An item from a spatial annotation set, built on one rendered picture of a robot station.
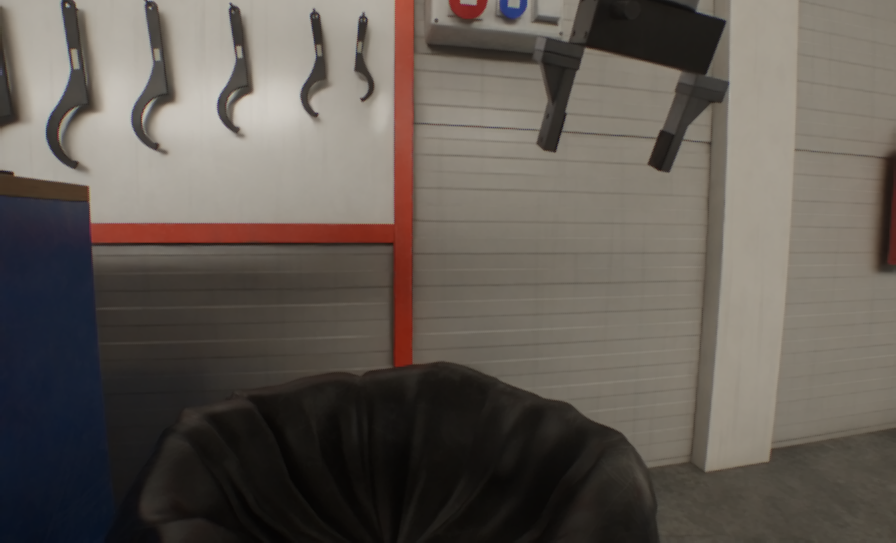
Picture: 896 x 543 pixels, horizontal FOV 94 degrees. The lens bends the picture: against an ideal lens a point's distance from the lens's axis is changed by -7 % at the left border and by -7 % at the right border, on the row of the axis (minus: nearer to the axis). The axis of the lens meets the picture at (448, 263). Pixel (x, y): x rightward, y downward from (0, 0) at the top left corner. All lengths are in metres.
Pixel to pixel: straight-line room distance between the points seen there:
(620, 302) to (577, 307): 0.16
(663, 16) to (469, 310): 1.11
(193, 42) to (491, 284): 1.10
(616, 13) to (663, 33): 0.06
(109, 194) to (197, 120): 0.31
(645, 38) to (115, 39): 1.36
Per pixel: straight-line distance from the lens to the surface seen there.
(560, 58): 0.46
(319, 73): 1.36
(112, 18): 1.58
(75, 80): 1.52
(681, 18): 0.50
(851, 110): 2.39
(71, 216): 0.81
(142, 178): 1.46
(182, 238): 1.41
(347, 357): 1.43
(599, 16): 0.46
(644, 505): 0.44
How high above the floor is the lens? 0.89
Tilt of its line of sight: 5 degrees down
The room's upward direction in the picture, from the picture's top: 1 degrees clockwise
